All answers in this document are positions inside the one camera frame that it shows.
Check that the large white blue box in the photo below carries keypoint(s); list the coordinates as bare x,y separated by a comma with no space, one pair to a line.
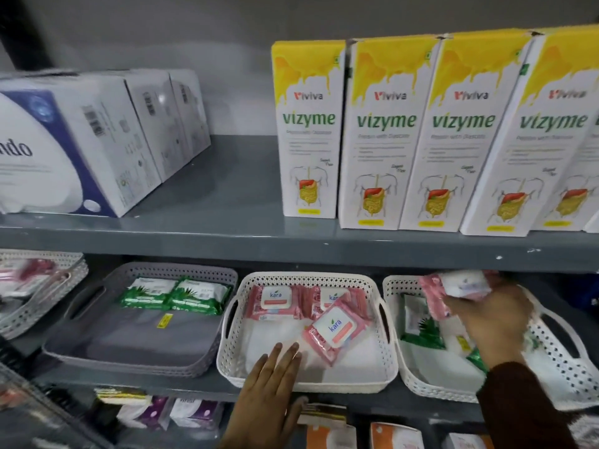
56,149

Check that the grey perforated plastic basket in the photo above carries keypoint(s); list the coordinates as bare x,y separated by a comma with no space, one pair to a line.
140,341

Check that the pink wipes packet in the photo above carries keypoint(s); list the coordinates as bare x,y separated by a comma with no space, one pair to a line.
28,273
334,331
274,301
449,287
327,296

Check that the grey metal shelf unit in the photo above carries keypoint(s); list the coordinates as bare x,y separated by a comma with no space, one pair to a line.
220,201

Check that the yellow white medicine box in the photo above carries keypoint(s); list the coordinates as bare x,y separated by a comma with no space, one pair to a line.
449,144
383,140
573,191
306,135
529,149

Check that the person's left hand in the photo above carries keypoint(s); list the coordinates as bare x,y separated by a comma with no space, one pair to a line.
262,411

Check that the white purple packet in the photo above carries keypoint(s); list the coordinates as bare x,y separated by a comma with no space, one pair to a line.
196,413
142,413

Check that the person's right forearm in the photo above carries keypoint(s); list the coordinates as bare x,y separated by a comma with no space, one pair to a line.
519,411

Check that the green wipes packet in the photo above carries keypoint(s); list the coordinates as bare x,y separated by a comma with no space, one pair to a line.
421,327
478,360
147,294
199,299

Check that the person's left middle finger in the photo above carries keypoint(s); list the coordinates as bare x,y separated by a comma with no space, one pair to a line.
274,367

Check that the white box with barcode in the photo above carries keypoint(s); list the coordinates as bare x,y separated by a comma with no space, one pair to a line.
192,107
157,116

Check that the orange white box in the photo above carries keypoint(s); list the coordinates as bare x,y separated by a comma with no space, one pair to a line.
397,437
330,437
468,441

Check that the person's right fingers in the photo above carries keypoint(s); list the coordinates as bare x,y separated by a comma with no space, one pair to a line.
461,306

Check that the white perforated plastic basket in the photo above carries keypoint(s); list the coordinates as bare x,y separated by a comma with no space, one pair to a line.
42,299
557,364
355,364

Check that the person's left thumb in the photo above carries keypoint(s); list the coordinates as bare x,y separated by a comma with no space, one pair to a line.
297,411

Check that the yellow white flat box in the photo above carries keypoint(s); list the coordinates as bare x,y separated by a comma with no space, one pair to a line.
122,396

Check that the person's right hand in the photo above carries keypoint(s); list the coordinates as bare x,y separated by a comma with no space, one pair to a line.
496,322

